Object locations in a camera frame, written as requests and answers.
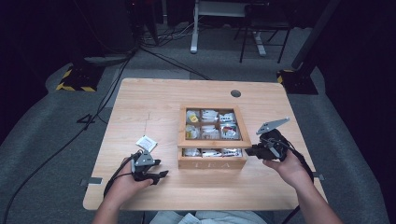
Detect group of packets in compartments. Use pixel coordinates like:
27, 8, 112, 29
182, 109, 243, 158

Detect bundle of floor cables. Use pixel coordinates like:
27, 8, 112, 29
138, 20, 201, 49

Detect left hand-held gripper black cable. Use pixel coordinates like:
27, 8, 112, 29
103, 150, 143, 198

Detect person's right hand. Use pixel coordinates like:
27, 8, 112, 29
262, 149, 309, 190

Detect right hand-held gripper black cable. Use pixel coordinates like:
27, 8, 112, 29
274, 136, 315, 224

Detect black chair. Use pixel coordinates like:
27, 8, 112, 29
233, 2, 294, 64

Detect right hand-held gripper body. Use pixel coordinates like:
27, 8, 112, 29
255, 117, 292, 161

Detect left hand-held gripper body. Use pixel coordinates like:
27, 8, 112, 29
130, 149, 157, 182

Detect long black floor cable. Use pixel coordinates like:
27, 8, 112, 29
0, 50, 135, 223

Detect dark slanted stand pole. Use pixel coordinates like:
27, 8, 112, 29
290, 0, 342, 71

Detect black yellow striped stand base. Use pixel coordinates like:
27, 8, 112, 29
55, 63, 106, 93
276, 68, 319, 95

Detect white square tea bag sachet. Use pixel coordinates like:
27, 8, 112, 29
135, 134, 159, 153

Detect hand-held gripper black cable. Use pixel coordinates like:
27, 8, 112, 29
274, 136, 315, 224
103, 150, 143, 198

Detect white desk frame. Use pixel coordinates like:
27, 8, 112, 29
190, 0, 269, 57

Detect wooden tea box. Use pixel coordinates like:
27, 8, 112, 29
177, 105, 252, 171

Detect person's light clothing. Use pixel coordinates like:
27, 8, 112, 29
148, 210, 276, 224

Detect person's left hand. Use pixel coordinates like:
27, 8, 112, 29
110, 155, 154, 202

